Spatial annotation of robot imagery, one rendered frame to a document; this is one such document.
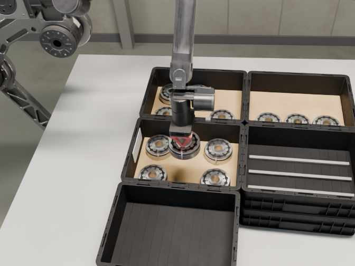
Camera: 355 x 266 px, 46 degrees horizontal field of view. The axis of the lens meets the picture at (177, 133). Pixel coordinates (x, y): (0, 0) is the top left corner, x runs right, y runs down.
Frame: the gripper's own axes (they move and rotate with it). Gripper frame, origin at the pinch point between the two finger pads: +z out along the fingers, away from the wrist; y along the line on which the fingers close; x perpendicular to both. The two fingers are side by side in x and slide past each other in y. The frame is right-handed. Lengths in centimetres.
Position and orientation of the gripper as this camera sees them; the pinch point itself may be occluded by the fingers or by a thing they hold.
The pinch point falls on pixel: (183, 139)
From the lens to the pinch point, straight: 132.9
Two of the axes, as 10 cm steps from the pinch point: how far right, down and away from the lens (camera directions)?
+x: -9.9, -0.7, 1.5
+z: 0.7, 6.6, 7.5
